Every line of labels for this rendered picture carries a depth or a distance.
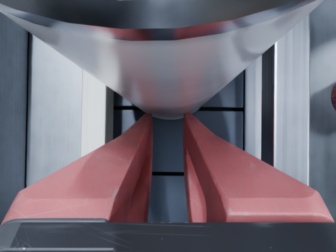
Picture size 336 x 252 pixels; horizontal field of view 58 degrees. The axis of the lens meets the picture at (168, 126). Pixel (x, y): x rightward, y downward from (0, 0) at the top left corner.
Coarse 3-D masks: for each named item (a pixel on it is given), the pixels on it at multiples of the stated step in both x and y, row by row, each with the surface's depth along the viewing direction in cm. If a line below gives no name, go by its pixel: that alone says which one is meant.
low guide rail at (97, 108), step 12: (84, 72) 14; (84, 84) 14; (96, 84) 14; (84, 96) 14; (96, 96) 14; (108, 96) 15; (84, 108) 14; (96, 108) 14; (108, 108) 15; (84, 120) 14; (96, 120) 14; (108, 120) 15; (84, 132) 14; (96, 132) 14; (108, 132) 15; (84, 144) 14; (96, 144) 14
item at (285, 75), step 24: (288, 48) 10; (264, 72) 11; (288, 72) 10; (264, 96) 10; (288, 96) 10; (264, 120) 10; (288, 120) 10; (264, 144) 10; (288, 144) 10; (288, 168) 10
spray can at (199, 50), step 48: (0, 0) 2; (48, 0) 2; (96, 0) 2; (144, 0) 2; (192, 0) 2; (240, 0) 2; (288, 0) 2; (96, 48) 3; (144, 48) 2; (192, 48) 3; (240, 48) 3; (144, 96) 6; (192, 96) 7
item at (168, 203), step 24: (120, 96) 18; (216, 96) 18; (240, 96) 18; (120, 120) 18; (168, 120) 18; (216, 120) 18; (240, 120) 18; (168, 144) 18; (240, 144) 18; (168, 168) 18; (168, 192) 18; (168, 216) 18
